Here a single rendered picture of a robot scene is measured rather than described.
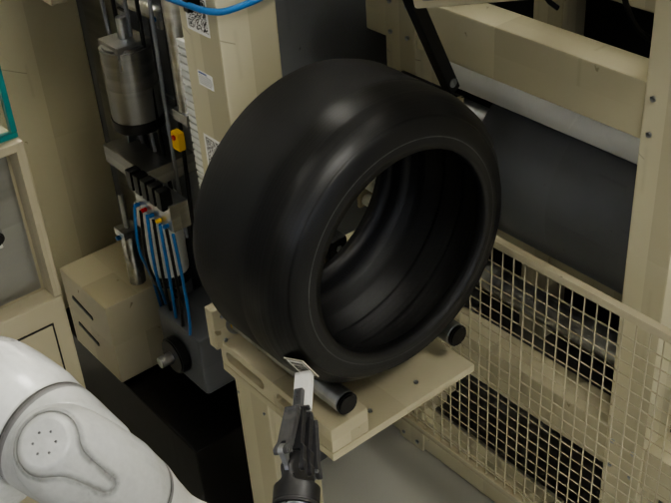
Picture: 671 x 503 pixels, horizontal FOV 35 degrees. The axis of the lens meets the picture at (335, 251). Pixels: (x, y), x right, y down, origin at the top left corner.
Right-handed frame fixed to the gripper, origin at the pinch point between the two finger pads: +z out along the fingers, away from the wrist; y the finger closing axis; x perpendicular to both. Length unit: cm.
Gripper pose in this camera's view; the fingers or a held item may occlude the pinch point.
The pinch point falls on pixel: (303, 391)
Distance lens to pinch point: 179.7
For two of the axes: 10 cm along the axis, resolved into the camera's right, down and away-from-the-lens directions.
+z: 0.4, -8.3, 5.5
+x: 9.0, -2.1, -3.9
